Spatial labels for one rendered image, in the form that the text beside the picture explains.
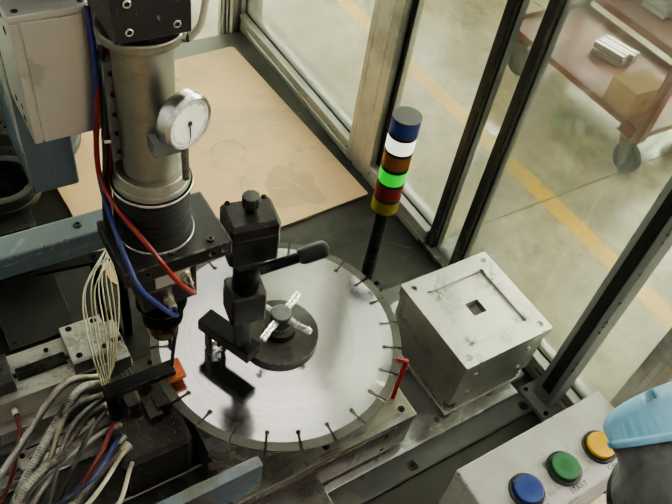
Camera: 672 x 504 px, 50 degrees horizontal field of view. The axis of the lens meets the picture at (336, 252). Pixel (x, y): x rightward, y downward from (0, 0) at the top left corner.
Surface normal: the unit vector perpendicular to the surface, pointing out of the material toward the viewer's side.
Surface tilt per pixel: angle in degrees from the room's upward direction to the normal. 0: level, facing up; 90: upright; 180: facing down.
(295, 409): 0
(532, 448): 0
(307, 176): 0
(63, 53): 90
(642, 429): 68
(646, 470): 84
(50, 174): 90
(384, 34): 90
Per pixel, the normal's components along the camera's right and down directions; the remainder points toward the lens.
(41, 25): 0.51, 0.69
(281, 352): 0.14, -0.59
